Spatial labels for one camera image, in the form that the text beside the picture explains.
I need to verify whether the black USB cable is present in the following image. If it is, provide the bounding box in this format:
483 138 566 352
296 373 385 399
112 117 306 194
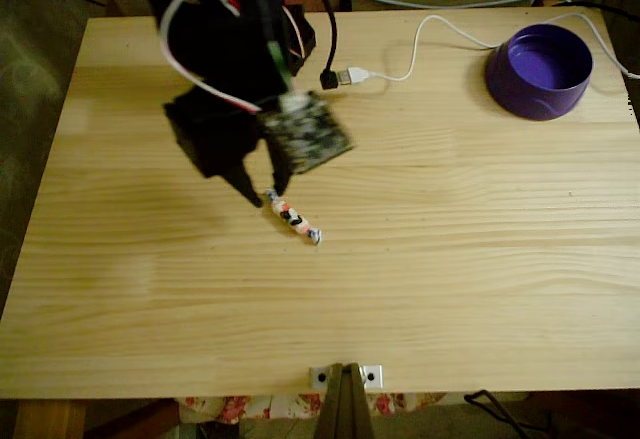
303 0 351 91

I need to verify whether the candy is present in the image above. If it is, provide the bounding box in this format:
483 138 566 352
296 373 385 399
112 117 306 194
263 187 324 246

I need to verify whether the white camera wire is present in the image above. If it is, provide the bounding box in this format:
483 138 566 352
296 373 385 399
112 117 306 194
158 0 265 114

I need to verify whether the floral cloth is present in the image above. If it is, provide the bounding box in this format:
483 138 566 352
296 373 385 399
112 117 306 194
174 391 447 425

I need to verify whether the bare camera circuit board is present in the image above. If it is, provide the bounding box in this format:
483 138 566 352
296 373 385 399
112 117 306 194
257 89 357 176

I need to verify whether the white USB cable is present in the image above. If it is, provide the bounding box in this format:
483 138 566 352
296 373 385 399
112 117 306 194
334 12 640 82

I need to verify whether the looped black cable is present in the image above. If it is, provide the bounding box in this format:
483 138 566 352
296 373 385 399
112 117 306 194
463 388 554 439

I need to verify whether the metal mounting bracket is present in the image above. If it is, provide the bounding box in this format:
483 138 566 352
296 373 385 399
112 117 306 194
308 364 385 391

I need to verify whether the purple bowl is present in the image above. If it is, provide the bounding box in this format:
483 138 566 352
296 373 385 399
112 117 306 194
483 22 595 122

